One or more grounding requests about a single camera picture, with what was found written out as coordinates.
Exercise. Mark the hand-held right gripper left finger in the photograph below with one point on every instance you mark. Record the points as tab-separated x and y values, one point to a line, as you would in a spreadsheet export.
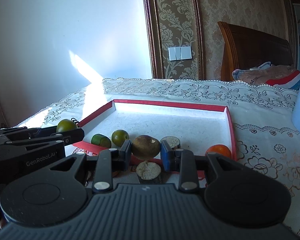
127	155

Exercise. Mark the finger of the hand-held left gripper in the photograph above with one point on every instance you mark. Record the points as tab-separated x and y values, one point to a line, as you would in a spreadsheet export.
27	132
73	136

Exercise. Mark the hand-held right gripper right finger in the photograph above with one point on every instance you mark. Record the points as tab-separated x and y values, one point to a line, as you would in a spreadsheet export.
165	157

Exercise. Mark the round green fruit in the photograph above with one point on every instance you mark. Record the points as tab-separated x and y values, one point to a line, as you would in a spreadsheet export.
120	136
65	125

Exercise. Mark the whole brown kiwi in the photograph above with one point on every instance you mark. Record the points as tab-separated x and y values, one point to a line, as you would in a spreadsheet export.
146	147

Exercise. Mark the red-edged white tray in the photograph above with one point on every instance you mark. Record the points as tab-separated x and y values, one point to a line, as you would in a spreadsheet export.
177	125

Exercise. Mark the cut green fruit piece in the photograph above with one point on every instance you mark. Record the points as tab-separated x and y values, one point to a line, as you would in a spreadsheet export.
101	140

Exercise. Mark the orange tomato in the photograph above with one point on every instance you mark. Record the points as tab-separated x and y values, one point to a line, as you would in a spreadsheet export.
218	150

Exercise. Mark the white lace tablecloth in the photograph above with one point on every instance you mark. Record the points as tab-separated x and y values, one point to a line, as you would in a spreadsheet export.
265	135

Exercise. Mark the light blue cloth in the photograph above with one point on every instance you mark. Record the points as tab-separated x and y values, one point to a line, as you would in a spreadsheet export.
240	73

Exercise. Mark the pink quilt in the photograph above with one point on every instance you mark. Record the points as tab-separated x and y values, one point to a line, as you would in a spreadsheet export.
265	75

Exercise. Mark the brown wooden headboard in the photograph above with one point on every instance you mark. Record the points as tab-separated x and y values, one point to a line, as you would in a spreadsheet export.
252	47

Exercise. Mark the red white blue striped cloth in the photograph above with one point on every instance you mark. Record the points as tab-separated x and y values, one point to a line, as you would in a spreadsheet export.
287	80

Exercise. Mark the white wall switch panel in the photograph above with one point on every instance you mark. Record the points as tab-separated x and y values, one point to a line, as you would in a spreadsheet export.
180	53

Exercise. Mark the gold ornate wall frame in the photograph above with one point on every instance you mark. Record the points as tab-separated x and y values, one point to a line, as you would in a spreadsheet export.
177	17

